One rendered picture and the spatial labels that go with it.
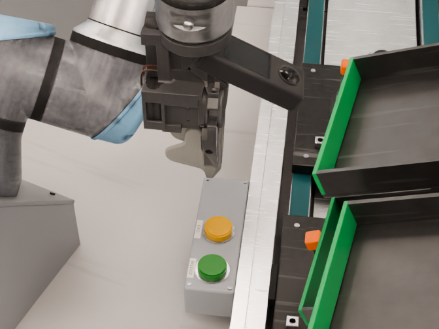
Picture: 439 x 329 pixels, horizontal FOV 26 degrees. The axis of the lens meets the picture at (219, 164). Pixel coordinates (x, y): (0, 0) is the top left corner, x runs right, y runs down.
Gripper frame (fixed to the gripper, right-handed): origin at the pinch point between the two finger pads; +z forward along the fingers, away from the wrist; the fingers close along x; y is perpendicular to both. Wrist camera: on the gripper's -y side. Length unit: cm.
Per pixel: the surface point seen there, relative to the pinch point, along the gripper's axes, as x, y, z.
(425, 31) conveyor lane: -65, -29, 29
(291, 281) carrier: -5.2, -9.4, 26.3
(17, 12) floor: -182, 92, 123
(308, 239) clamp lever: -4.4, -11.1, 16.4
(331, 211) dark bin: 16.9, -12.3, -13.6
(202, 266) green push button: -6.1, 2.7, 26.1
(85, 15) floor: -183, 69, 123
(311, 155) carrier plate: -29.3, -10.8, 26.3
